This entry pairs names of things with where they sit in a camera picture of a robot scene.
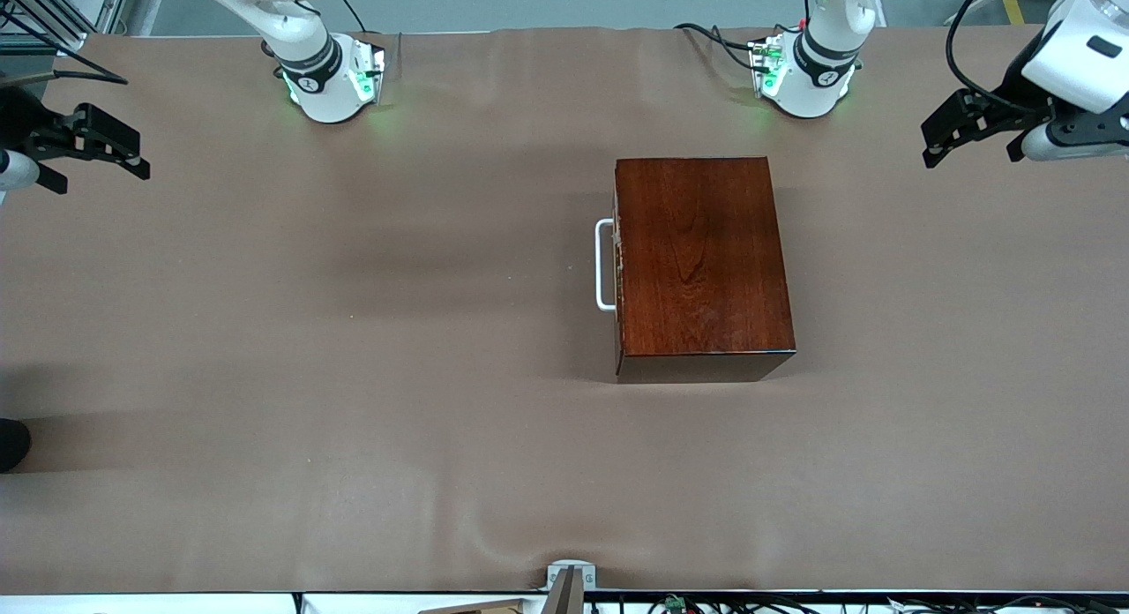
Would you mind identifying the brown cardboard piece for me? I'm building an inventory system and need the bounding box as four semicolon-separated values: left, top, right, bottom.
415;598;523;614

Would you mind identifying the wooden drawer with white handle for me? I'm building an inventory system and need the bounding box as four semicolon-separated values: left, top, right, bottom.
594;160;625;377

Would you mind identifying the dark brown wooden cabinet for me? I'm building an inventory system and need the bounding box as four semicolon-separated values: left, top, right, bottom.
613;155;797;386

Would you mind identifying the grey metal bracket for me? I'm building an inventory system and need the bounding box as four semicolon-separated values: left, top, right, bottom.
540;560;598;614

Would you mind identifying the black shoe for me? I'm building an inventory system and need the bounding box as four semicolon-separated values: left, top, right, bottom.
0;417;33;474

